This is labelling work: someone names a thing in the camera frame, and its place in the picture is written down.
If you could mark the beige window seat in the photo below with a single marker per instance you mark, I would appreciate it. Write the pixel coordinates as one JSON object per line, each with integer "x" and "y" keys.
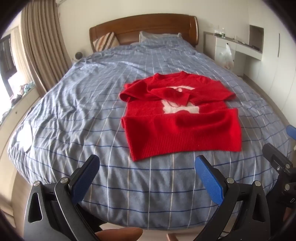
{"x": 16, "y": 111}

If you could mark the clutter on window seat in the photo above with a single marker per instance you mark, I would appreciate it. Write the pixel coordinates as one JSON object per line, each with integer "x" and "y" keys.
{"x": 23, "y": 90}

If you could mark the wooden bed headboard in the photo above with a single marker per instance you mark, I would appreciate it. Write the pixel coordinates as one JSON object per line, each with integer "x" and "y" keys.
{"x": 148, "y": 25}

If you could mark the white plastic bag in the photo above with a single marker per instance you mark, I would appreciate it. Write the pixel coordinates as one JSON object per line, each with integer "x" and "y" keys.
{"x": 226, "y": 56}

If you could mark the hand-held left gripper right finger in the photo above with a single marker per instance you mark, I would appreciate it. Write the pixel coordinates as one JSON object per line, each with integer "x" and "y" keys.
{"x": 209, "y": 179}

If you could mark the beige curtain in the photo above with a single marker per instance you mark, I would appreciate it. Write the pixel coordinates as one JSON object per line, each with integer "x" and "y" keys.
{"x": 44, "y": 41}

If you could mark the striped pillow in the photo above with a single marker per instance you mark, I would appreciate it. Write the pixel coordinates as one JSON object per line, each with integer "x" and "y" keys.
{"x": 105, "y": 41}

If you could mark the green bottle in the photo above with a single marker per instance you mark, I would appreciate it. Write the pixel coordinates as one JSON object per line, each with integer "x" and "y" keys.
{"x": 223, "y": 33}

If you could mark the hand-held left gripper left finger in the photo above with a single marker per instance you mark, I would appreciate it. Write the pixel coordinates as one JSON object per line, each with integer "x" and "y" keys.
{"x": 84, "y": 178}

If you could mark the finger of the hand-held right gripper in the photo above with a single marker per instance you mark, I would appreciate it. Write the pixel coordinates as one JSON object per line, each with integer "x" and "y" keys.
{"x": 291, "y": 132}
{"x": 276, "y": 156}

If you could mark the blue checked bed blanket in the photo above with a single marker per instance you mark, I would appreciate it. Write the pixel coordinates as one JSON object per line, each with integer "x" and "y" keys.
{"x": 92, "y": 104}

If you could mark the window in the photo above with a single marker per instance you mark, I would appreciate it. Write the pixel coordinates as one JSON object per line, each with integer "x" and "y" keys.
{"x": 7, "y": 60}

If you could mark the brown rounded object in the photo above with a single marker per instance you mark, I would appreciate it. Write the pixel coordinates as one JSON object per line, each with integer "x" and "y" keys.
{"x": 120, "y": 234}

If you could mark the red knitted sweater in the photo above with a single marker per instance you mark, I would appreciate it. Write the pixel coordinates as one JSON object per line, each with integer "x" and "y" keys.
{"x": 182, "y": 125}

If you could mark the white wardrobe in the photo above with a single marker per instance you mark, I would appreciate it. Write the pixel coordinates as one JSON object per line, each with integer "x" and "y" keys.
{"x": 277, "y": 34}

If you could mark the grey pillow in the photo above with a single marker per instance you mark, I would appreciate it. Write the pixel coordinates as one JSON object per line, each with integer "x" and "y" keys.
{"x": 159, "y": 36}

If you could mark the white desk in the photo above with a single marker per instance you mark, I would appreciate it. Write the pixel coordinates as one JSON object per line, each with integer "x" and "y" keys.
{"x": 231, "y": 45}

